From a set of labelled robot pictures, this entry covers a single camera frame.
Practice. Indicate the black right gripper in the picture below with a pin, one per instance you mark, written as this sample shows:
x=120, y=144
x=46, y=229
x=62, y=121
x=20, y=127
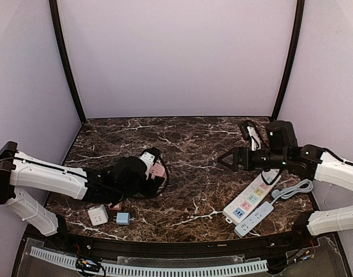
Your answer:
x=241, y=159

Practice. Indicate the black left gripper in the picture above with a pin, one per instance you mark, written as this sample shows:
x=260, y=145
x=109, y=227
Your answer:
x=153, y=188

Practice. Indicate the pink cube socket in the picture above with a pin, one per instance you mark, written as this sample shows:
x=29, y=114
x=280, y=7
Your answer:
x=157, y=170

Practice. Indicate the white multicolour power strip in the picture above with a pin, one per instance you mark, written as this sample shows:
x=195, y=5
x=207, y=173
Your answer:
x=249, y=199

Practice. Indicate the pink usb charger plug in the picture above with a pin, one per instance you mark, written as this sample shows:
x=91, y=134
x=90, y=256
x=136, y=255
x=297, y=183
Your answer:
x=115, y=207

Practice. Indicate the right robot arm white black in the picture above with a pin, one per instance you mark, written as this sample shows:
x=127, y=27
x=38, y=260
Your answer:
x=285, y=169

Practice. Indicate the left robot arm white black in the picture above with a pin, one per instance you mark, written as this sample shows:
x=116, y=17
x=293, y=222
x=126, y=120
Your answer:
x=19, y=171

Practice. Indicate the blue usb charger plug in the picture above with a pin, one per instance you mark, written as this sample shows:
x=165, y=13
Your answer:
x=122, y=218

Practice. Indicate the white cube socket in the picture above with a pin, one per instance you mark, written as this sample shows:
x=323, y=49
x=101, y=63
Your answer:
x=98, y=215

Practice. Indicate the light blue power strip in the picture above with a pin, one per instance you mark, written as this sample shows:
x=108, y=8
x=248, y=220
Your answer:
x=253, y=219

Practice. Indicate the small circuit board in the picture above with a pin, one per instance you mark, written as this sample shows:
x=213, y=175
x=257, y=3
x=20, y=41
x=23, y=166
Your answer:
x=87, y=265

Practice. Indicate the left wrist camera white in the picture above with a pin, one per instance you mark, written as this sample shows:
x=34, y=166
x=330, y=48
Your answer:
x=149, y=160

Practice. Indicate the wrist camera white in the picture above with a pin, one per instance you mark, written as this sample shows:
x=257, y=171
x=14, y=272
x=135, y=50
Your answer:
x=251, y=134
x=149, y=160

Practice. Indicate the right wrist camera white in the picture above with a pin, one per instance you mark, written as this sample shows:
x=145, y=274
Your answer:
x=251, y=134

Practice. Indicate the black front rail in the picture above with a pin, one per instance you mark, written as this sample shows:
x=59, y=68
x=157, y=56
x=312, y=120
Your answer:
x=266, y=246

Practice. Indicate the light blue cable duct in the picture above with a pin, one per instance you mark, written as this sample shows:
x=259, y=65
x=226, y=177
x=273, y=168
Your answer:
x=129, y=266

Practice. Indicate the right black frame post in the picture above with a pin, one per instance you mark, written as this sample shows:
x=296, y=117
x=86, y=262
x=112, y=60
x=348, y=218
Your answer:
x=295, y=34

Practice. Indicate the black frame post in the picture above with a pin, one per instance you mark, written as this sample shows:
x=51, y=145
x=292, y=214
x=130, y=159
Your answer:
x=295, y=34
x=57, y=26

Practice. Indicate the left black frame post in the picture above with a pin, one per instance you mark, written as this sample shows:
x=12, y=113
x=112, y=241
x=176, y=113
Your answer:
x=57, y=26

